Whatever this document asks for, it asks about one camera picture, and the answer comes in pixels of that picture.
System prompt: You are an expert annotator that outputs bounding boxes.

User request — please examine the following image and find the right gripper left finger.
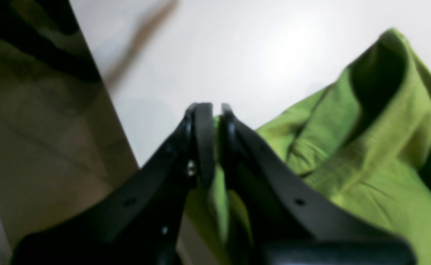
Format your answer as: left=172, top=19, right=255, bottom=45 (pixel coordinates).
left=11, top=103, right=214, bottom=265

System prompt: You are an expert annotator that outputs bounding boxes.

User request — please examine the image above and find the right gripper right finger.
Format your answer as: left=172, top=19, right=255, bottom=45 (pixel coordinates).
left=219, top=103, right=417, bottom=265

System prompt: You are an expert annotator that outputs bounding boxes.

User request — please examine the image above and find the green T-shirt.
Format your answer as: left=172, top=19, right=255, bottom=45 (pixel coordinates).
left=184, top=28, right=431, bottom=265

